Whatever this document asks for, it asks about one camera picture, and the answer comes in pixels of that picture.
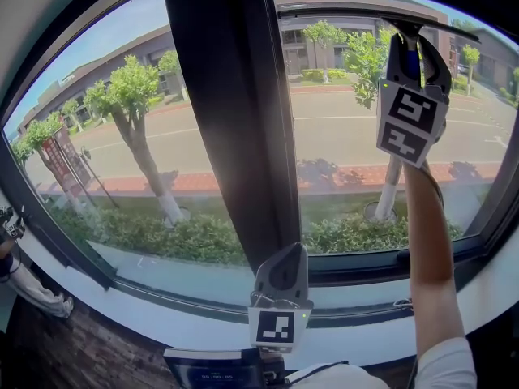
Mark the black chest-mounted screen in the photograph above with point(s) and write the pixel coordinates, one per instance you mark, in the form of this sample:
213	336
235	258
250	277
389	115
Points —
211	371

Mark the person's right forearm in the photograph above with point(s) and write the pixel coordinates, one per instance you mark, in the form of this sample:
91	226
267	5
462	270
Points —
430	257

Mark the window with dark frame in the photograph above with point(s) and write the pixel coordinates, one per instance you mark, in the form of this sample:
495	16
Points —
235	95

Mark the red sign board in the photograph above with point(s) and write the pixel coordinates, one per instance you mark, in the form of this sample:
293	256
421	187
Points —
61	156

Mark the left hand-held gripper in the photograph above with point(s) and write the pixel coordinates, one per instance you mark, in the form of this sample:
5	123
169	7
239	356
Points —
271	326

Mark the large window glass pane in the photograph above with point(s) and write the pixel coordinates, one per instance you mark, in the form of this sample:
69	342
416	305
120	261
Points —
121	136

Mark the brown grey building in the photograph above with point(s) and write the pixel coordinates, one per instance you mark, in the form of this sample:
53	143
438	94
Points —
121	59

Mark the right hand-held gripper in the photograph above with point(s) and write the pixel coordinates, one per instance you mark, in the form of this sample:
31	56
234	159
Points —
409	128

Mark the white window sill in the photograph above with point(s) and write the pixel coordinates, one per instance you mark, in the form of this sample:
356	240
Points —
121	318

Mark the hinged window glass pane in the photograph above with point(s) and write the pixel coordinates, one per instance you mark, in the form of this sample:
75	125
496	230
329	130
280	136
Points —
332	136

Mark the person's white shirt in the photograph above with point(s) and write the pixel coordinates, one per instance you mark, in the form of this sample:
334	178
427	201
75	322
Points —
446	367

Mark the tree with white-painted trunk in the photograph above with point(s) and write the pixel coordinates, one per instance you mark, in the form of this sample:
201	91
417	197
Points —
387	201
138	136

